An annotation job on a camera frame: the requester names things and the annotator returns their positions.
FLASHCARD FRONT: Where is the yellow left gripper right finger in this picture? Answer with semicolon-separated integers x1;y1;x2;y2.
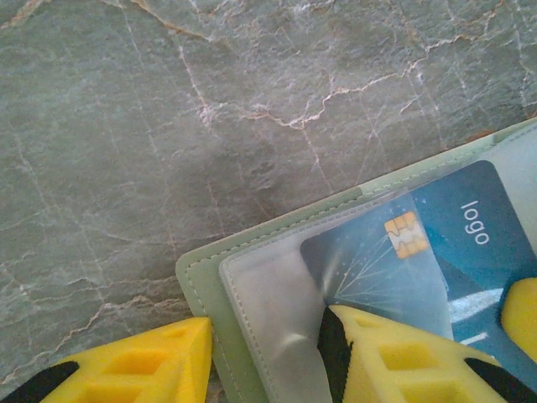
315;305;537;403

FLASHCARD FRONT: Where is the blue credit card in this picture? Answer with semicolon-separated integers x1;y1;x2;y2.
300;160;537;370

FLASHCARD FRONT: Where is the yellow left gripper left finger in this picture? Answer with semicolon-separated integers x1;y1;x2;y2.
0;317;214;403

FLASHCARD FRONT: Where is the green card holder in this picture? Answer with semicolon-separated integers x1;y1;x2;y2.
175;118;537;403

